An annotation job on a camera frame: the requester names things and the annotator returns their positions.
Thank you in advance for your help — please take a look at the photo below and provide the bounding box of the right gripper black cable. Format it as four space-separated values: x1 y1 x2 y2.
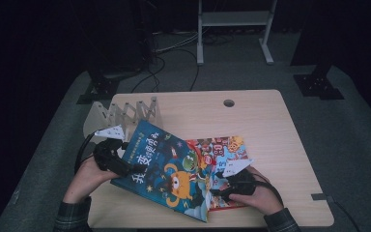
250 173 284 207

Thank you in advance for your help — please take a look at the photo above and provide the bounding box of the light blue animal picture book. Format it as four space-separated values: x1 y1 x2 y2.
185 135 255 211

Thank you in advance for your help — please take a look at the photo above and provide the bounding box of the grey floor cable bundle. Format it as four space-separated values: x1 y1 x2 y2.
154 30 201 54

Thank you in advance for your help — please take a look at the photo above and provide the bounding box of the person's right hand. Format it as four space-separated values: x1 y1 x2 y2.
230 166 284 216

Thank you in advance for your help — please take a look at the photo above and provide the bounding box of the black floor cable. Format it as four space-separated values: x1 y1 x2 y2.
130 55 167 94
188 47 201 93

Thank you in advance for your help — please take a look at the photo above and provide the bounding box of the dark blue monster picture book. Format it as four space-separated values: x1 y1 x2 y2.
110 119 213 224

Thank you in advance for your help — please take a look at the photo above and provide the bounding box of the person's left hand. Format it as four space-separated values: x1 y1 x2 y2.
63 157 120 205

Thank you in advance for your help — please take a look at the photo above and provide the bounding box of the thin black table cable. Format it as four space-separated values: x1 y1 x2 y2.
327 196 362 232

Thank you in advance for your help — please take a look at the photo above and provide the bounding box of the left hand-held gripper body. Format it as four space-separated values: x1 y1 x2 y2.
93 125 133 178

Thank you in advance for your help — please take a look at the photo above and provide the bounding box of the clear folding book rack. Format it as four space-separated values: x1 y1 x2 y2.
82 96 163 143

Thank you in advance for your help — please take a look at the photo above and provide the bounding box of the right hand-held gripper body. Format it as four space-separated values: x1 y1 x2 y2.
221 158 263 197

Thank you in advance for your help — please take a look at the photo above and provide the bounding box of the white metal stand frame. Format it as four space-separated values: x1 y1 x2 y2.
196 0 278 67

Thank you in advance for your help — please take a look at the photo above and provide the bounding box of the black stand base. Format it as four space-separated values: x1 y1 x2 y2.
290 61 346 101
75 69 124 105

